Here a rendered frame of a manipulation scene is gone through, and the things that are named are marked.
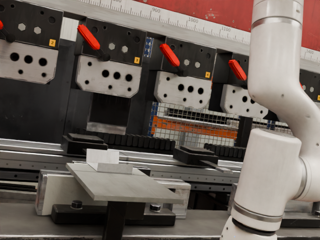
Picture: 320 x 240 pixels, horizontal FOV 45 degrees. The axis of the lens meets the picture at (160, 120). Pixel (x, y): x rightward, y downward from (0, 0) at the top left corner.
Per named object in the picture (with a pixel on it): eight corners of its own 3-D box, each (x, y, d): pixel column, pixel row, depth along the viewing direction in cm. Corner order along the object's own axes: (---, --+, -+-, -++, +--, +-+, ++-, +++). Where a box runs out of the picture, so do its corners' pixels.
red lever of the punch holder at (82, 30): (83, 22, 83) (112, 57, 87) (79, 24, 87) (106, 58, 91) (77, 27, 83) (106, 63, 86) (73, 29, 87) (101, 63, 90)
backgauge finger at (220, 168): (210, 175, 115) (213, 159, 115) (172, 157, 139) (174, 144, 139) (243, 178, 120) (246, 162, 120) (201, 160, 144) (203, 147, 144)
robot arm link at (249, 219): (222, 196, 69) (218, 212, 69) (257, 217, 61) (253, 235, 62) (256, 196, 73) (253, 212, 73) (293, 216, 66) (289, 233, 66)
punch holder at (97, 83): (75, 89, 88) (86, 16, 87) (68, 87, 96) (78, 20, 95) (136, 99, 95) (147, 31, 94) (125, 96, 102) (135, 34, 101)
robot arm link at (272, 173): (272, 201, 72) (226, 194, 70) (290, 132, 70) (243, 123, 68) (297, 220, 64) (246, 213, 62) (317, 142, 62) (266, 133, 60)
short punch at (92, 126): (87, 131, 94) (93, 92, 94) (85, 129, 96) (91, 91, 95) (125, 135, 98) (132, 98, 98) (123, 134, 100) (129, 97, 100)
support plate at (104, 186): (93, 200, 68) (94, 195, 68) (65, 166, 92) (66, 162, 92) (183, 204, 76) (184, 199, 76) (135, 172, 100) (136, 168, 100)
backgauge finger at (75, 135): (77, 165, 99) (80, 145, 98) (59, 147, 122) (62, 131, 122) (122, 169, 104) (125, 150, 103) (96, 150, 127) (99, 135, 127)
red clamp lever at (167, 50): (167, 41, 92) (190, 74, 95) (160, 42, 95) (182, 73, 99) (161, 46, 91) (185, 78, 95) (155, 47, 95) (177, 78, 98)
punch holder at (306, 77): (280, 122, 113) (290, 65, 113) (261, 118, 121) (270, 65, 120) (317, 128, 120) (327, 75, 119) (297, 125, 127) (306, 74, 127)
